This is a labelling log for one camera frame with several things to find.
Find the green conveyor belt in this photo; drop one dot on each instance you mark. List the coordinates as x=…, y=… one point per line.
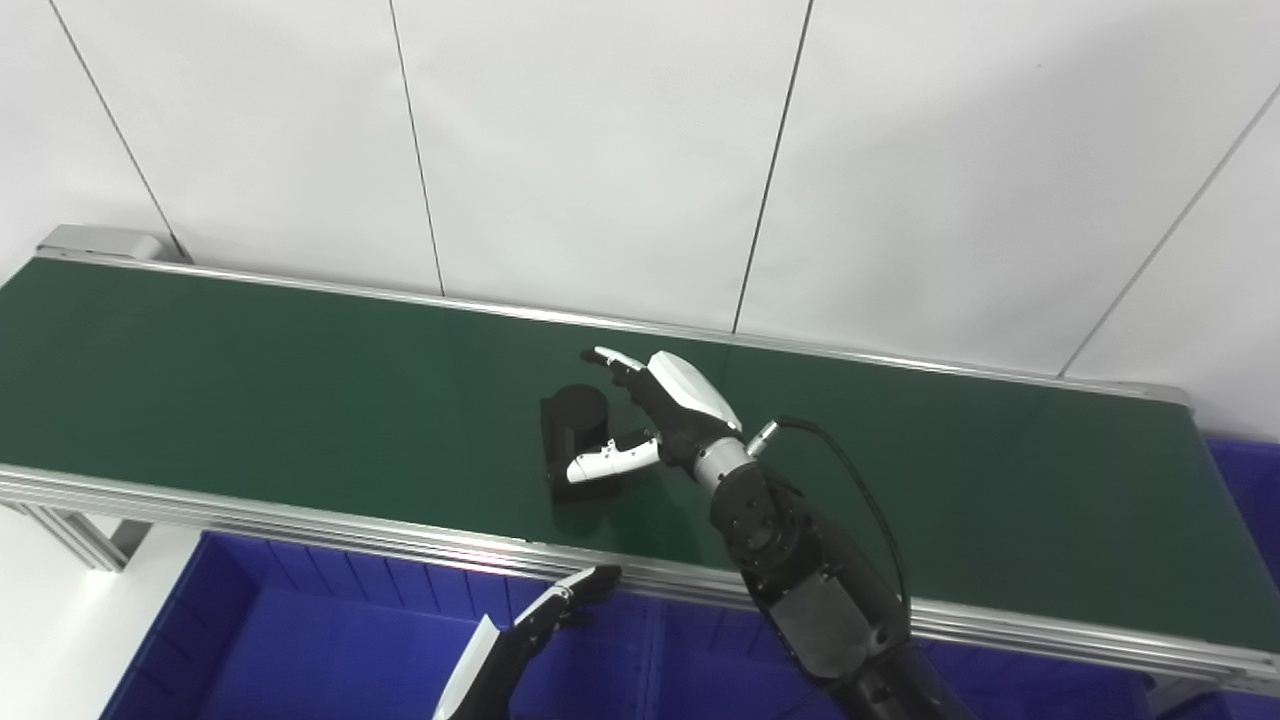
x=300, y=400
x=300, y=525

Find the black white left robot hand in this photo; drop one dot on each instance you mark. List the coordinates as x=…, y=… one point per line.
x=495, y=665

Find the aluminium conveyor support leg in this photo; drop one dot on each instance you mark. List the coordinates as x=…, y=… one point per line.
x=1185, y=692
x=80, y=535

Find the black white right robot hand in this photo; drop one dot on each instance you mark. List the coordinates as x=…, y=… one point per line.
x=680, y=405

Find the blue plastic bin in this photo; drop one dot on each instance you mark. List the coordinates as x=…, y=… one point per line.
x=1030, y=695
x=320, y=640
x=1250, y=480

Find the grey conveyor end cover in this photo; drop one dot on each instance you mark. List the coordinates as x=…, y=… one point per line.
x=100, y=242

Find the black cylinder block part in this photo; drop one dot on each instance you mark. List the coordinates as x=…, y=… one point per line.
x=578, y=420

